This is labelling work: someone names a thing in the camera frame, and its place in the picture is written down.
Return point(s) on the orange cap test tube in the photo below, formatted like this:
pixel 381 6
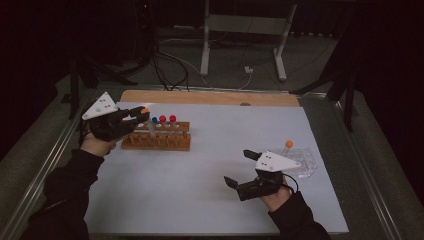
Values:
pixel 289 144
pixel 145 111

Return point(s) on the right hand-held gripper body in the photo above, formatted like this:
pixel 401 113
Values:
pixel 273 163

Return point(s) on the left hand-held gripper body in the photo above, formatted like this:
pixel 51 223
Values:
pixel 103 120

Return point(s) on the red cap test tube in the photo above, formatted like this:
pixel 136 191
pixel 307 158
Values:
pixel 172 118
pixel 162 118

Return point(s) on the blue cap test tube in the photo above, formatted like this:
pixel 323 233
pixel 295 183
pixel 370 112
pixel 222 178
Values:
pixel 154 119

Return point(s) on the metal floor rail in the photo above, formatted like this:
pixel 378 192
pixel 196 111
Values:
pixel 366 173
pixel 50 160
pixel 213 88

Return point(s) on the white metal stand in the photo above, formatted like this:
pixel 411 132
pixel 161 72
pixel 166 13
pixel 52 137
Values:
pixel 245 24

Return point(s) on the person's left hand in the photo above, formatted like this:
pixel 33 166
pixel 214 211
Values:
pixel 96 146

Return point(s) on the white table board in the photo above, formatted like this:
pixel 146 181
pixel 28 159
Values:
pixel 200 186

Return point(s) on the person's right hand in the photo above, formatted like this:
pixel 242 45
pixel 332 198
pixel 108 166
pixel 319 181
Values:
pixel 276 200

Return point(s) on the black tripod stand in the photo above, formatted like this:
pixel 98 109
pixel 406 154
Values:
pixel 349 106
pixel 74 86

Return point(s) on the wooden test tube rack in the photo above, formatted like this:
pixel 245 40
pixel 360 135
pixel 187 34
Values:
pixel 166 145

